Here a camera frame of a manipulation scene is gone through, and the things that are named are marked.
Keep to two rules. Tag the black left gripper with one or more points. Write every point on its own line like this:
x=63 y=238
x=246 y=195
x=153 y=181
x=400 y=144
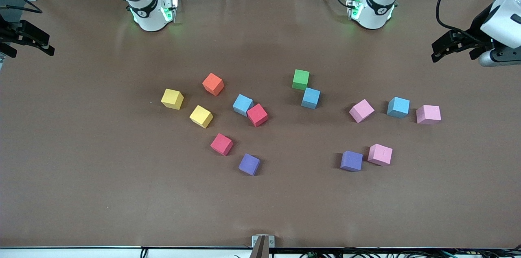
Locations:
x=477 y=27

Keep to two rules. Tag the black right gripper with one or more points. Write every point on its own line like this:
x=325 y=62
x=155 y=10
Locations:
x=9 y=32

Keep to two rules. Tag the light blue foam cube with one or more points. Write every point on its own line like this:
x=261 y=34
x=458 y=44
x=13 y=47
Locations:
x=311 y=98
x=398 y=107
x=243 y=104

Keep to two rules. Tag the green foam cube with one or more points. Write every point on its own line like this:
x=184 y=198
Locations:
x=300 y=79

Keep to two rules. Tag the orange foam cube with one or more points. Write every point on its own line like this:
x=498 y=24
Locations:
x=213 y=84

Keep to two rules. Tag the red foam cube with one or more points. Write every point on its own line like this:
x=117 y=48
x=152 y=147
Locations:
x=257 y=114
x=222 y=144

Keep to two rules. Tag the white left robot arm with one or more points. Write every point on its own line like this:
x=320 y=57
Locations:
x=376 y=9

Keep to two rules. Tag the pink foam cube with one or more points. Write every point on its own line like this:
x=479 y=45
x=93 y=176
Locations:
x=361 y=110
x=428 y=114
x=380 y=154

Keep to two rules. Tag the yellow foam cube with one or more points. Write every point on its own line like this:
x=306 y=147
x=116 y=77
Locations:
x=201 y=116
x=172 y=99

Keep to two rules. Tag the purple foam cube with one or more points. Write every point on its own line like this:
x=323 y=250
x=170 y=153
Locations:
x=351 y=160
x=249 y=164

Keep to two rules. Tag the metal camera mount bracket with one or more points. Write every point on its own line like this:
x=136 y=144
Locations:
x=262 y=245

